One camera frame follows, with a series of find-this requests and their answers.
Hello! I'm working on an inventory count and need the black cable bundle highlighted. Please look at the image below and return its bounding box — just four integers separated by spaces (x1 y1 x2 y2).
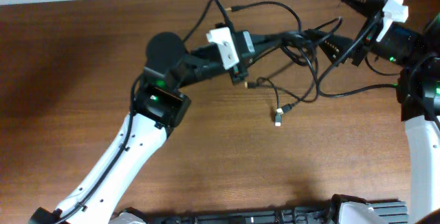
225 0 344 127

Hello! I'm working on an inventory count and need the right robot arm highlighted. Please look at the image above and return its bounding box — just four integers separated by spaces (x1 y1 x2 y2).
317 0 439 223

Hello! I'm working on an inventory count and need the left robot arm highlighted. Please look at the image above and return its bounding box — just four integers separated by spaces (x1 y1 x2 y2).
29 27 282 223

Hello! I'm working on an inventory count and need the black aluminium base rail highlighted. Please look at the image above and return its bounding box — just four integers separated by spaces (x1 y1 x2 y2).
106 193 410 224

